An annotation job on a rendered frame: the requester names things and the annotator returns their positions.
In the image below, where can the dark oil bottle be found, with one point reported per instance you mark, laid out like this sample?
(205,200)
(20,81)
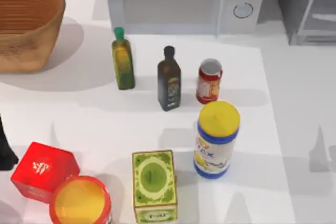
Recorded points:
(169,82)

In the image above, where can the red and white can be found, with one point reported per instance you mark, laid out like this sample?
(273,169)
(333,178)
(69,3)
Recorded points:
(208,82)

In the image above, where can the green oil bottle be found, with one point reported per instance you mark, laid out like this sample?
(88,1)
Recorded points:
(123,61)

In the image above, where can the yellow-lidded blue white canister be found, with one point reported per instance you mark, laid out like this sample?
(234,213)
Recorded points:
(216,140)

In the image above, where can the green tin box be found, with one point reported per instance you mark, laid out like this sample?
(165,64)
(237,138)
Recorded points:
(155,182)

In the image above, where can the pale microwave oven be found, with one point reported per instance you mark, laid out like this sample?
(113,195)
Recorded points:
(168,1)

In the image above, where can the round microwave knob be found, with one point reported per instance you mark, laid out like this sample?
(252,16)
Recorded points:
(243,10)

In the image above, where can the red yellow-lidded canister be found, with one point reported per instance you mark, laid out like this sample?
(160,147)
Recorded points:
(81,203)

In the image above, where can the red box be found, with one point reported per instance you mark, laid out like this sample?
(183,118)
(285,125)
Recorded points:
(43,169)

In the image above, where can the brown woven basket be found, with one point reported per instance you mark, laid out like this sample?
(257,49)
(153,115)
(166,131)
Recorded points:
(23,24)

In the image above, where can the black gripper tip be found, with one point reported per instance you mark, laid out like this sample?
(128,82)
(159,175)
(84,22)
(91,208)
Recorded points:
(5,153)

